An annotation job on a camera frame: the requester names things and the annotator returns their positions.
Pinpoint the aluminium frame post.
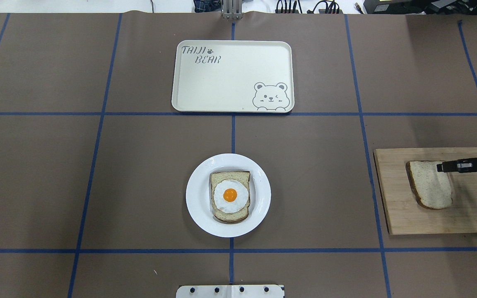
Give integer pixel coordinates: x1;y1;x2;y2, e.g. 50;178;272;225
220;0;243;21

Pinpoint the white round plate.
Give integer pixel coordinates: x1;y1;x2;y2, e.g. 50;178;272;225
185;153;272;238

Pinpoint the fried egg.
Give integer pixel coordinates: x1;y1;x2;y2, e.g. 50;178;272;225
212;180;249;214

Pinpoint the white bread slice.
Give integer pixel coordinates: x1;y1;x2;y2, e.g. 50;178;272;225
405;160;453;211

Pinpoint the bread slice under egg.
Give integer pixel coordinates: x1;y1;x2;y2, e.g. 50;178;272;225
210;171;251;223

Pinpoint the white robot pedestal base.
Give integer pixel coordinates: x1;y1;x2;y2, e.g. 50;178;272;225
176;284;286;298

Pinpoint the wooden cutting board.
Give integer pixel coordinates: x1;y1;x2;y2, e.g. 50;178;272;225
373;147;477;235

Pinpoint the cream bear serving tray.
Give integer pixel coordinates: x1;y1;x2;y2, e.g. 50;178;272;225
171;40;295;113

